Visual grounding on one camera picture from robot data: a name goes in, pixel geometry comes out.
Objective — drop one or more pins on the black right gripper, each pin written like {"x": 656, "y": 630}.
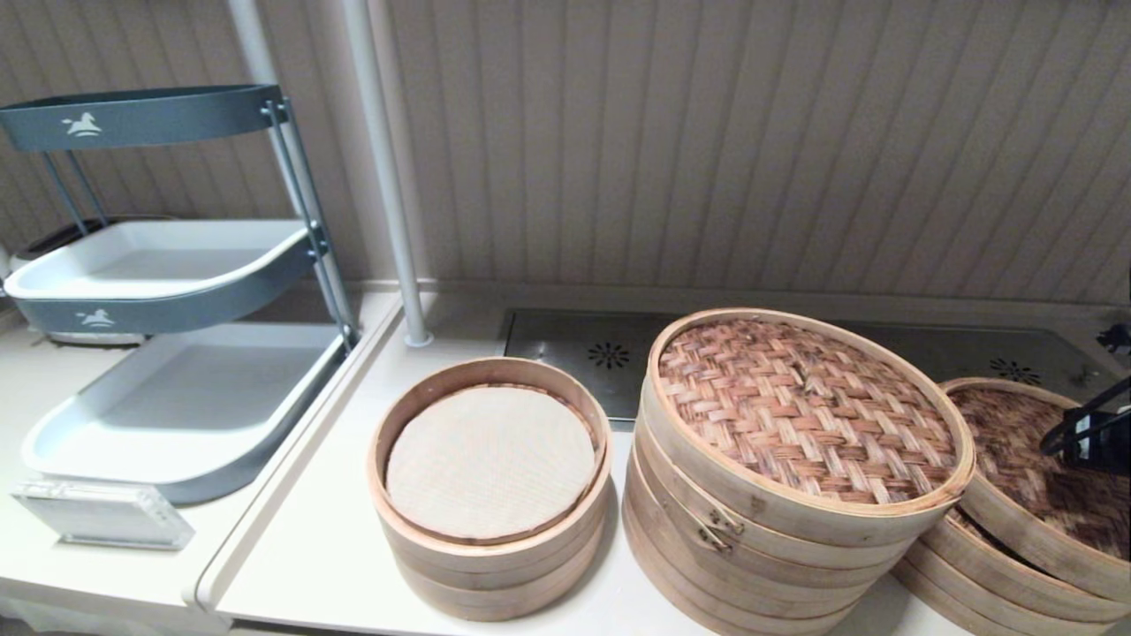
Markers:
{"x": 1104, "y": 450}

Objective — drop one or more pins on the dark woven bamboo steamer lid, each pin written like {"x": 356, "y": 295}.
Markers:
{"x": 1016, "y": 442}

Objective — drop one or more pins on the light woven bamboo steamer lid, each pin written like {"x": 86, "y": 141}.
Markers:
{"x": 795, "y": 406}

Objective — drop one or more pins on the beige cloth steamer liner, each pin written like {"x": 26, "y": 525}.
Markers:
{"x": 490, "y": 464}

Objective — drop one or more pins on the thick white pole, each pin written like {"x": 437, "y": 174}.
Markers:
{"x": 389, "y": 194}

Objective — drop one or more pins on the white-lined grey rack tray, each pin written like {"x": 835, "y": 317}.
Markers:
{"x": 159, "y": 265}
{"x": 194, "y": 397}

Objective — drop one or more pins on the thin white pole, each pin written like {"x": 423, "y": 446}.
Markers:
{"x": 252, "y": 44}

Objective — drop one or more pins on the clear acrylic warning sign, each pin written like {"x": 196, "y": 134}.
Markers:
{"x": 97, "y": 517}

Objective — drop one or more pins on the dark grey tiered rack frame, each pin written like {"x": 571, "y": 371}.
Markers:
{"x": 159, "y": 115}

